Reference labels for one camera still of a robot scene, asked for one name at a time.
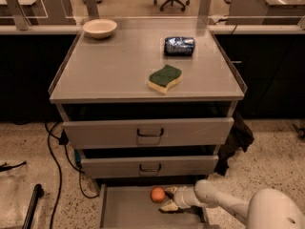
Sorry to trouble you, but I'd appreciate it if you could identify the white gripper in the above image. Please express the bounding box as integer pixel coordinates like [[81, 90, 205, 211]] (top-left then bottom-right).
[[159, 186, 199, 213]]

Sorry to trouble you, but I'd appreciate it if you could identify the orange fruit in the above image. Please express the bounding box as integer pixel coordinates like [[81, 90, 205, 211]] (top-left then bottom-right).
[[151, 187, 166, 203]]

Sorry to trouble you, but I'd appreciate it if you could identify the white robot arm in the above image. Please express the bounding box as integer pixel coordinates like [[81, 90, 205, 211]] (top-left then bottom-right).
[[160, 179, 305, 229]]

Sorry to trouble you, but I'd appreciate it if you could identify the grey middle drawer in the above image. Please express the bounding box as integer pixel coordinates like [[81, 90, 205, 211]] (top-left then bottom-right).
[[81, 156, 218, 178]]

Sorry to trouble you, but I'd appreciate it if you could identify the grey drawer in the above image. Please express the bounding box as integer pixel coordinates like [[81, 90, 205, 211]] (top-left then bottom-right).
[[63, 117, 234, 149], [96, 184, 220, 229], [81, 156, 218, 178]]

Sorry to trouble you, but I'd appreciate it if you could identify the grey bottom drawer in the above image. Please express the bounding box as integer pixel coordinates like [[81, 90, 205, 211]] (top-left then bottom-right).
[[96, 184, 220, 229]]

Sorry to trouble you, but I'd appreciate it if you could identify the grey top drawer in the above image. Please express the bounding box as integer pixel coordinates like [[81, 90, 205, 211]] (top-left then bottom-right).
[[63, 117, 234, 149]]

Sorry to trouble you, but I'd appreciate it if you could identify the grey metal drawer cabinet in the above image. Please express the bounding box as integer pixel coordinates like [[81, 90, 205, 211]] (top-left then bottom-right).
[[50, 22, 246, 183]]

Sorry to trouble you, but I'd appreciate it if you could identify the dark cloth behind cabinet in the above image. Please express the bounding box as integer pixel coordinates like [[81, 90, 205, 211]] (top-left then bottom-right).
[[214, 112, 254, 176]]

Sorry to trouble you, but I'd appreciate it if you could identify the green yellow sponge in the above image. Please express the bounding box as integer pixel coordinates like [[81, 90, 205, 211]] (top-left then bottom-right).
[[148, 65, 182, 94]]

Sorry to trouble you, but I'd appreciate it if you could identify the black bar on floor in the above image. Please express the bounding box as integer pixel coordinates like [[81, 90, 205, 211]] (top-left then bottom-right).
[[22, 184, 44, 229]]

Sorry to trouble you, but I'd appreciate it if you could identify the blue foil snack bag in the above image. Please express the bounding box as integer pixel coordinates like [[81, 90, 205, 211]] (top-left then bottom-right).
[[164, 36, 195, 56]]

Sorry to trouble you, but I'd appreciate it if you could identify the white ceramic bowl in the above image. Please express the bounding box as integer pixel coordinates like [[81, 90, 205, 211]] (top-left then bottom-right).
[[83, 19, 117, 39]]

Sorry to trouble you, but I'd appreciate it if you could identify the clear acrylic barrier panel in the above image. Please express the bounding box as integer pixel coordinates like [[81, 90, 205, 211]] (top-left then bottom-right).
[[67, 0, 212, 31]]

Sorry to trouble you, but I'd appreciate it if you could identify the grey background desk right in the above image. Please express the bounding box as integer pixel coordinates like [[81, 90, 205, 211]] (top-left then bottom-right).
[[226, 0, 305, 25]]

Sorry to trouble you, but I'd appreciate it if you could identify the grey background desk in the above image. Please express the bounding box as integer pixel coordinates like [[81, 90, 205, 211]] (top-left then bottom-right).
[[226, 0, 305, 25], [0, 0, 76, 26]]

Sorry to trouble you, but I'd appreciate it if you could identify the grey background desk left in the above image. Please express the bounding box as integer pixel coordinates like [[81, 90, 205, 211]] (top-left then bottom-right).
[[0, 0, 76, 26]]

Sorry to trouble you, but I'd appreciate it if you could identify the black power cable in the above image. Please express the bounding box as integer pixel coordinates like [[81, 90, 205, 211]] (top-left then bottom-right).
[[44, 121, 99, 229]]

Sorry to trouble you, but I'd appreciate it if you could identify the black cable floor left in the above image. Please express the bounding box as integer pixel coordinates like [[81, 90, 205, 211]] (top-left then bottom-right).
[[0, 161, 27, 173]]

